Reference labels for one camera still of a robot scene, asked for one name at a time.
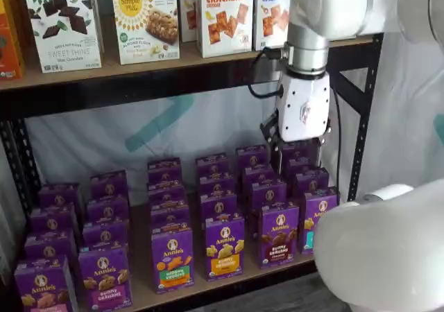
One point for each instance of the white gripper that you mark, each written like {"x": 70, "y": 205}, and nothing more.
{"x": 301, "y": 111}

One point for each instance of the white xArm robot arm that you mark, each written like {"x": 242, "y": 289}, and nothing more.
{"x": 322, "y": 7}

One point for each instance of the Annie's purple box teal label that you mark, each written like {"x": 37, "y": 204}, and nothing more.
{"x": 314, "y": 208}
{"x": 298, "y": 164}
{"x": 312, "y": 183}
{"x": 295, "y": 149}

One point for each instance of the Annie's purple box brown label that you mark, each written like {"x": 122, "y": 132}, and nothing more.
{"x": 251, "y": 157}
{"x": 279, "y": 235}
{"x": 260, "y": 175}
{"x": 268, "y": 194}

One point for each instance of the Annie's purple box yellow label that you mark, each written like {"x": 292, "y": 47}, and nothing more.
{"x": 216, "y": 187}
{"x": 211, "y": 166}
{"x": 225, "y": 249}
{"x": 218, "y": 208}

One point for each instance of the blue Pretzel Crackers box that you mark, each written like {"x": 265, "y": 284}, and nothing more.
{"x": 268, "y": 31}

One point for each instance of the Annie's purple box green label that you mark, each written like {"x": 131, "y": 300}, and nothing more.
{"x": 170, "y": 220}
{"x": 164, "y": 164}
{"x": 166, "y": 182}
{"x": 168, "y": 199}
{"x": 171, "y": 256}

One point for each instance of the orange Pretzel Crackers cheddar box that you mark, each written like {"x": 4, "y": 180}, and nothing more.
{"x": 225, "y": 38}
{"x": 187, "y": 14}

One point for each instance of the black metal wood-board shelf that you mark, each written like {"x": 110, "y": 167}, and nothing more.
{"x": 138, "y": 74}

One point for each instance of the Annie's purple box magenta label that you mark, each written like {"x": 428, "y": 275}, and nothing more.
{"x": 104, "y": 235}
{"x": 107, "y": 209}
{"x": 109, "y": 185}
{"x": 104, "y": 277}

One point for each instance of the Simple Mills bars box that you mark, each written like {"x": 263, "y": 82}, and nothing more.
{"x": 138, "y": 31}

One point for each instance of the Annie's purple box light-pink label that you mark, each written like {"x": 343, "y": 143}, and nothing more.
{"x": 52, "y": 220}
{"x": 59, "y": 196}
{"x": 48, "y": 246}
{"x": 41, "y": 284}

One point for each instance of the white Sweet Thins box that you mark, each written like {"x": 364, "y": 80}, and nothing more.
{"x": 62, "y": 48}

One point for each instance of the orange snack box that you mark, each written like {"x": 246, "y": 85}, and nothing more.
{"x": 8, "y": 48}

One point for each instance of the teal tape strip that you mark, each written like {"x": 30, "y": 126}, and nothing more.
{"x": 163, "y": 121}

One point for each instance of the grey rounded object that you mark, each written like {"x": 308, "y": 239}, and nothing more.
{"x": 437, "y": 10}

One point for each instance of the translucent plastic backdrop sheet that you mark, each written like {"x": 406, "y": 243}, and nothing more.
{"x": 86, "y": 135}

